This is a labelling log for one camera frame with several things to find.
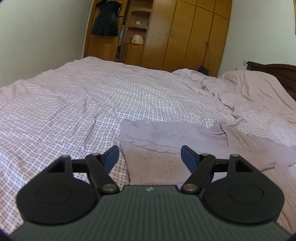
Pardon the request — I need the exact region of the lilac knitted cardigan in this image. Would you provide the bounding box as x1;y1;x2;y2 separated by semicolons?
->
119;120;295;232

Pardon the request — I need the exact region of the pink checked bed sheet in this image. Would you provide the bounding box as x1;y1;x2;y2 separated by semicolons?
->
1;57;295;233

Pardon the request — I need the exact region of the pink checked pillow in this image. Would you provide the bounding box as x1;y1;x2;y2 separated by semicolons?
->
219;70;295;123

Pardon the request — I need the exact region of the small black bag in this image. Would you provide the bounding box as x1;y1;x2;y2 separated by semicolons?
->
198;66;209;76

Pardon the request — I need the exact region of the dark wooden headboard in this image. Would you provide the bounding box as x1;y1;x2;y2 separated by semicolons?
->
246;61;296;100

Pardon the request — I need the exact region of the wooden wardrobe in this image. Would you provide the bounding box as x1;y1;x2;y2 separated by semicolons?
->
83;1;232;77

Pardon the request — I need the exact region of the white orange container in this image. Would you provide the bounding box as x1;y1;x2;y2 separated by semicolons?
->
130;34;145;45

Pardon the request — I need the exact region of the dark hanging garment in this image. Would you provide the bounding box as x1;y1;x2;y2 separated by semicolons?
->
91;1;121;37

